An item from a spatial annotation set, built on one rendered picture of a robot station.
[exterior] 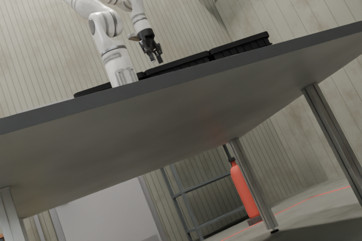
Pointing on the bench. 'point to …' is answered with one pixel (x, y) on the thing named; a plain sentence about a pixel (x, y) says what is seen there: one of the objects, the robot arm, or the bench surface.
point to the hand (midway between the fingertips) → (156, 59)
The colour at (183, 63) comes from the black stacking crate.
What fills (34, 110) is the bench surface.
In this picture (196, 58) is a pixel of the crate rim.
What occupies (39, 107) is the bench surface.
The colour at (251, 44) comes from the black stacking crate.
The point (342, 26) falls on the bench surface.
